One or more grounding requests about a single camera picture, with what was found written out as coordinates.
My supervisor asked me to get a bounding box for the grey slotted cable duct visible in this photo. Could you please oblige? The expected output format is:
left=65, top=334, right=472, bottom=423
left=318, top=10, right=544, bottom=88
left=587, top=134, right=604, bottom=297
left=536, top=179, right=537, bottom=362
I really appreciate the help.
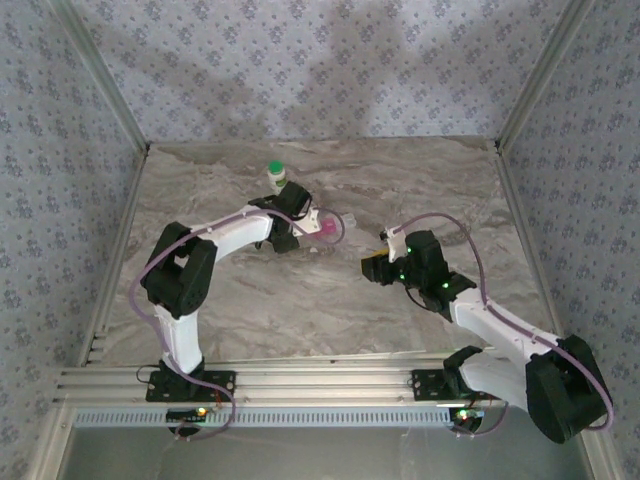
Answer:
left=72, top=405, right=454, bottom=429

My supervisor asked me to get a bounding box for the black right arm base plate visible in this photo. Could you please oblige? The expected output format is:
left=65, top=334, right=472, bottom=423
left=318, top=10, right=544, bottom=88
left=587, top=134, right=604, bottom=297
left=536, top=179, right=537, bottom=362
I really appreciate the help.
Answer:
left=410, top=368, right=504, bottom=401

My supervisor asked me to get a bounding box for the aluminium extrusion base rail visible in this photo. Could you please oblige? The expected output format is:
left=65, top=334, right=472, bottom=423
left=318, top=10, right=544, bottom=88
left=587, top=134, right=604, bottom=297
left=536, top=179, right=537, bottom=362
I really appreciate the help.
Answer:
left=54, top=352, right=599, bottom=404

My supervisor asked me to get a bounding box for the aluminium frame bar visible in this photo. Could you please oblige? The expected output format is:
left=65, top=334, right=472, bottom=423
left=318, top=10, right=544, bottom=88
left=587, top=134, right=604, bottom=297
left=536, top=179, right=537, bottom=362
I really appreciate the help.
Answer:
left=29, top=402, right=76, bottom=480
left=582, top=439, right=626, bottom=480

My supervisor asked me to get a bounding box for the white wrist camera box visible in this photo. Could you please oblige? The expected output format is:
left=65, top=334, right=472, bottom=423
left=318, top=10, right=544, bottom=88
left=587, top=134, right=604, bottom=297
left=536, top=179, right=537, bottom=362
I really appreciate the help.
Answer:
left=299, top=207, right=324, bottom=236
left=380, top=224, right=412, bottom=264

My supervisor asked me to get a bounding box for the grey metal panel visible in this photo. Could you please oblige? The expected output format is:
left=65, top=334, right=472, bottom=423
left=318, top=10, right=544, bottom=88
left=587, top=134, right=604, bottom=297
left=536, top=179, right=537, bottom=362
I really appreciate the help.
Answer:
left=54, top=424, right=599, bottom=480

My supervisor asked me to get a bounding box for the aluminium corner post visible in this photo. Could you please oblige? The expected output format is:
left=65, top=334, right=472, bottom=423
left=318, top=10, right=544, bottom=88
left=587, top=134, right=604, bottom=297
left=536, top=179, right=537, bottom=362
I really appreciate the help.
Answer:
left=47, top=0, right=151, bottom=154
left=493, top=0, right=599, bottom=151

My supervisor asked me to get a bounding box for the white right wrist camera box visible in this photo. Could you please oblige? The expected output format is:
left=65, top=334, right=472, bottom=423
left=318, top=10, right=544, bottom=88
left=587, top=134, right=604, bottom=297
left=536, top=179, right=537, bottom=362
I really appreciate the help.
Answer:
left=380, top=224, right=412, bottom=264

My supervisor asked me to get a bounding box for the aluminium table side rail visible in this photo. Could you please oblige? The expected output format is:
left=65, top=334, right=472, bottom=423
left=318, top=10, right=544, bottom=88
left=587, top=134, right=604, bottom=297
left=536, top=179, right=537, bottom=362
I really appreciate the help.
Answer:
left=494, top=142, right=569, bottom=346
left=74, top=147, right=151, bottom=366

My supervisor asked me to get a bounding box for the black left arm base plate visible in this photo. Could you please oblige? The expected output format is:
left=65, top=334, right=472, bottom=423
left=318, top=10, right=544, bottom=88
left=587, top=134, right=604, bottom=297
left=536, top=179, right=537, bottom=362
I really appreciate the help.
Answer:
left=145, top=369, right=237, bottom=404

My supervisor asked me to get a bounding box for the pink and clear pill organizer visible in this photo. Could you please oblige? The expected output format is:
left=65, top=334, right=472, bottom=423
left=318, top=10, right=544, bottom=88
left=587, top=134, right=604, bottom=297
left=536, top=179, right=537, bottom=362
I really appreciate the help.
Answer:
left=318, top=213, right=359, bottom=237

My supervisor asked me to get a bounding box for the clear pill bottle green cap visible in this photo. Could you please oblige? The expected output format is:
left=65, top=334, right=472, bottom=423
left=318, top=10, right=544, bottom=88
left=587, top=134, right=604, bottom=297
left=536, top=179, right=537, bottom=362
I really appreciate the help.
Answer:
left=266, top=159, right=290, bottom=197

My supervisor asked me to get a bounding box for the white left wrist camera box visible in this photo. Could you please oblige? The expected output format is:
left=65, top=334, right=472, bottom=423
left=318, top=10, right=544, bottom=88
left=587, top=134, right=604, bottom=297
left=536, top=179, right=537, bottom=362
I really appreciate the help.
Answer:
left=299, top=207, right=324, bottom=236

